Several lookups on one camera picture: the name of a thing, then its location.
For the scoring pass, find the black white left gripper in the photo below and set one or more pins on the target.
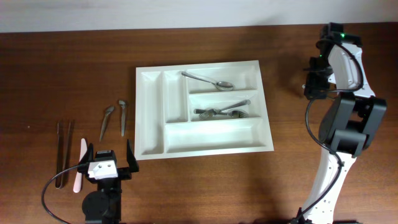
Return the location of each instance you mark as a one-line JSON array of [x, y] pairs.
[[123, 173]]

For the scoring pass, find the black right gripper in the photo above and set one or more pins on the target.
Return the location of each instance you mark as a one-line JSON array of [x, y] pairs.
[[315, 90]]

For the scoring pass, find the steel kitchen tongs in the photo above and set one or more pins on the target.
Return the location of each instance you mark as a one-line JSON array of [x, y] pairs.
[[62, 147]]

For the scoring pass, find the steel fork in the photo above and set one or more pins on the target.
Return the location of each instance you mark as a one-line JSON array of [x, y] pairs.
[[233, 114], [213, 112]]

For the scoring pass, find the steel tablespoon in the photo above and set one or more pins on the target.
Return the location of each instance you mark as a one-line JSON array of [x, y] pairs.
[[221, 86]]

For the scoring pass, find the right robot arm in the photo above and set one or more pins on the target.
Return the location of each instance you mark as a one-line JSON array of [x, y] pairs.
[[350, 124]]

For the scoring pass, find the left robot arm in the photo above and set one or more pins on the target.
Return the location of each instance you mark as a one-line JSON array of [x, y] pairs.
[[104, 204]]

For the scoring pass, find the small steel teaspoon left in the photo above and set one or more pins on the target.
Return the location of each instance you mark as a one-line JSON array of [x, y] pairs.
[[107, 113]]

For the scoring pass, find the small steel teaspoon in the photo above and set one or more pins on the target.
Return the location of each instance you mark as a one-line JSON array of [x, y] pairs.
[[123, 106], [107, 113]]

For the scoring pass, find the small steel teaspoon right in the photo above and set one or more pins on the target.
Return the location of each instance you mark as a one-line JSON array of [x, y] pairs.
[[123, 106]]

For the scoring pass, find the white plastic cutlery tray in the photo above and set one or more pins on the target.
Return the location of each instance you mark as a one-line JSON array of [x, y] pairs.
[[166, 126]]

